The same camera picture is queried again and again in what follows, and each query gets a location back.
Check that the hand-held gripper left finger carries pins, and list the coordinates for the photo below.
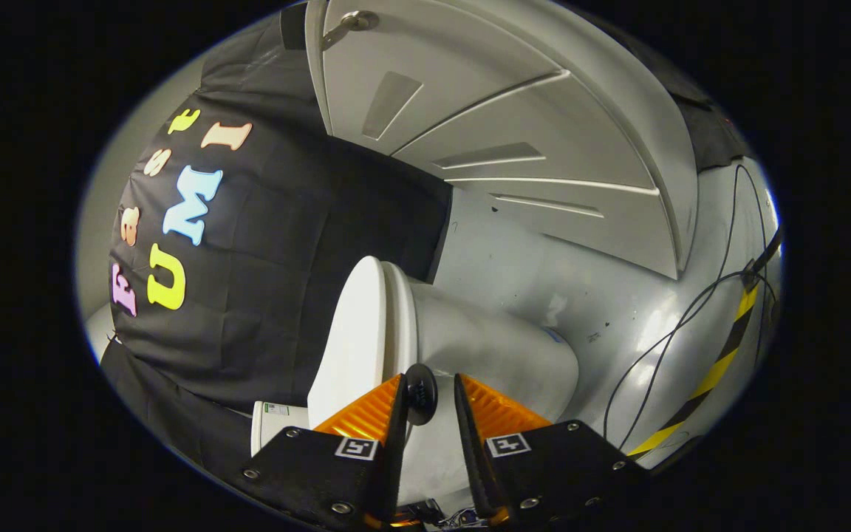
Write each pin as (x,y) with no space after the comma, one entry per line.
(394,443)

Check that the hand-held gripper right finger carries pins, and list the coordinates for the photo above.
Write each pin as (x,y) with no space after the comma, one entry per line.
(468,443)

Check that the white toilet lid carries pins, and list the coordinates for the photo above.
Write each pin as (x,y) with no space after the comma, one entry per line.
(355,332)

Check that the white ceramic toilet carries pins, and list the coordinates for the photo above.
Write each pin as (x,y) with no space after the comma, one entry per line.
(484,347)

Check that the black backdrop cloth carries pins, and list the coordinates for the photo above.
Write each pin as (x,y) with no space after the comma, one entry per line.
(285,258)

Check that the yellow black hazard tape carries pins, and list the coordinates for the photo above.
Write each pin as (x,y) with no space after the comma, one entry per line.
(721,362)

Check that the white cabinet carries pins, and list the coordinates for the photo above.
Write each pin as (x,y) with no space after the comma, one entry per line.
(507,111)

